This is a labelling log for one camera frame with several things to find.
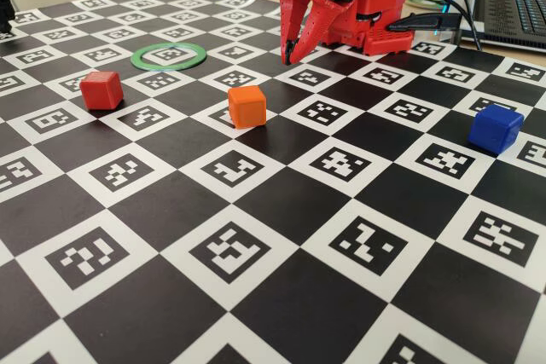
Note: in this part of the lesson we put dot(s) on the red cube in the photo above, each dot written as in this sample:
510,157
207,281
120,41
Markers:
102,91

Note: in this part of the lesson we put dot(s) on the black white marker mat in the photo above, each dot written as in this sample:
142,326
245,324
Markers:
298,296

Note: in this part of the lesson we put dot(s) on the orange cube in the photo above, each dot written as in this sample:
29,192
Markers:
247,108

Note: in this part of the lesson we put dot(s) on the red moving gripper jaw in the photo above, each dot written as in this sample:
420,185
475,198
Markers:
320,19

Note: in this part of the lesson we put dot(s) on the blue cube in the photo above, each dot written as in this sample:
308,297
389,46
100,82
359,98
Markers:
495,129

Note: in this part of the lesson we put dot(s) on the red fixed gripper jaw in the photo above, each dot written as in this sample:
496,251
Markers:
289,10

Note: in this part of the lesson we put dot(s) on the dark laptop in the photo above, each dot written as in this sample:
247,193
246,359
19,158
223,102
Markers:
512,10

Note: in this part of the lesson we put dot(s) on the black stand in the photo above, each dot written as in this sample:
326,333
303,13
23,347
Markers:
4,10

